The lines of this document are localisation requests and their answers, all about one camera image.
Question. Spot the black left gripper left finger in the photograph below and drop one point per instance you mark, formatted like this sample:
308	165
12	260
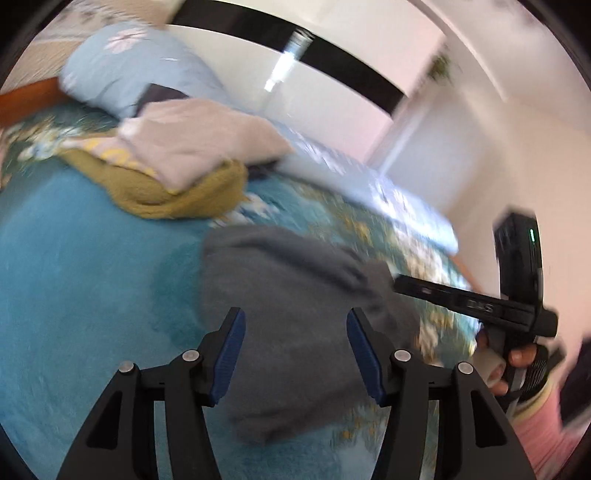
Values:
118	440

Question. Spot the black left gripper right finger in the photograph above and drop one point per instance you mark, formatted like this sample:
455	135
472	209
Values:
475	439

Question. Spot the grey knit sweater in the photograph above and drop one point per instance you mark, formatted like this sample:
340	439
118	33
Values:
296	371

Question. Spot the pink sleeve forearm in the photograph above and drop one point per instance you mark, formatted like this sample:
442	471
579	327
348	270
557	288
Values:
546	442

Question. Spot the person's right hand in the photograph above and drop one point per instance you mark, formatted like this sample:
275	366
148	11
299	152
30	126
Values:
491	366

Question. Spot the teal floral bed blanket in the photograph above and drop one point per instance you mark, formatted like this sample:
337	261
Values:
84	285

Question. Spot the olive yellow folded garment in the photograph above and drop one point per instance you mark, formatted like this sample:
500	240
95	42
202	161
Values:
138	194

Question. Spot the green hanging plant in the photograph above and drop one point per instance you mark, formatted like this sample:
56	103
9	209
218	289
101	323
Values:
442	69

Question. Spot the white black striped wardrobe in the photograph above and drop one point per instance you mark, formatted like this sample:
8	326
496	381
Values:
336	71

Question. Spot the beige folded garment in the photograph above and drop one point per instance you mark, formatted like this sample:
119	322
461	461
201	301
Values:
183	140

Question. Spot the dark navy folded garment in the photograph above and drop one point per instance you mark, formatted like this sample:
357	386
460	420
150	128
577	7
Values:
155	94

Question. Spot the light blue floral quilt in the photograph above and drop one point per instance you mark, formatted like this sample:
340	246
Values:
112	68

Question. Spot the beige patterned headboard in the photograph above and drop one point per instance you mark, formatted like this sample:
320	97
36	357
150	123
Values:
48	51

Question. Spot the wooden bed frame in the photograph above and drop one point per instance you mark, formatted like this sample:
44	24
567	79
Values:
22	102

